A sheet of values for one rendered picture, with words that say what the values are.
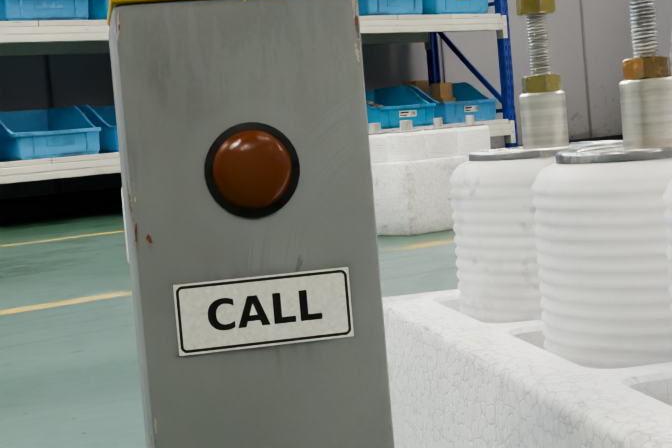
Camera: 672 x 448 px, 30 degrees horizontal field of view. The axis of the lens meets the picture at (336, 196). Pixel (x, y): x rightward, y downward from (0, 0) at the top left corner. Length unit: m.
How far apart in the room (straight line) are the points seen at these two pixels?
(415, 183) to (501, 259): 2.48
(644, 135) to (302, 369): 0.19
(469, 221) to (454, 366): 0.09
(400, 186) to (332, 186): 2.70
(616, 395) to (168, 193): 0.16
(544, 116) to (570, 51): 7.34
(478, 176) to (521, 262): 0.04
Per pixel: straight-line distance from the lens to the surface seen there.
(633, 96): 0.50
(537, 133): 0.61
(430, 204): 3.09
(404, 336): 0.61
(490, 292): 0.59
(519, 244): 0.58
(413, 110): 6.05
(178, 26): 0.35
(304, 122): 0.36
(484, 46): 7.43
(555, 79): 0.61
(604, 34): 8.20
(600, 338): 0.48
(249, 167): 0.35
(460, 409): 0.53
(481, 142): 3.27
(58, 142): 5.07
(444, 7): 6.27
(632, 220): 0.46
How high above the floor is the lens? 0.27
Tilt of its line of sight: 3 degrees down
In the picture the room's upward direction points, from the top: 5 degrees counter-clockwise
